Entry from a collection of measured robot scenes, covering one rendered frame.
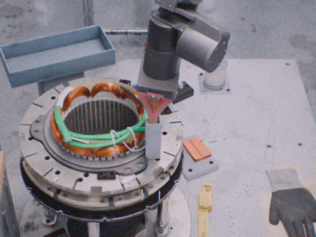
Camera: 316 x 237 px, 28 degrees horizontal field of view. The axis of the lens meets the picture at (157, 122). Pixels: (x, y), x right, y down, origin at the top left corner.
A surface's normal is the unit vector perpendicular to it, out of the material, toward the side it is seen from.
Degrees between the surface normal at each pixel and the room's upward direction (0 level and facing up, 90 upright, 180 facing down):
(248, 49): 0
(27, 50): 90
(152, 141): 90
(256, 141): 0
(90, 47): 0
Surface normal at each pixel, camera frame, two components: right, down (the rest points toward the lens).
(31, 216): 0.03, -0.72
